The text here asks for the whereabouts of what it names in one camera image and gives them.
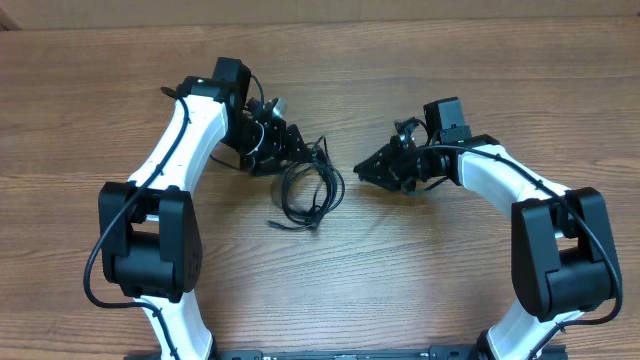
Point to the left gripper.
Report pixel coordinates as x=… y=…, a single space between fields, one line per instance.
x=283 y=146

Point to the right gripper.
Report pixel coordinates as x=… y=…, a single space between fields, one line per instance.
x=386 y=173

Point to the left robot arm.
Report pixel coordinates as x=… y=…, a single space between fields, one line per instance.
x=149 y=243

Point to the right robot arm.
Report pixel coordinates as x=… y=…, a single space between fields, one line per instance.
x=564 y=265

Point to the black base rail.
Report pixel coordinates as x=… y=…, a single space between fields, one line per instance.
x=345 y=355

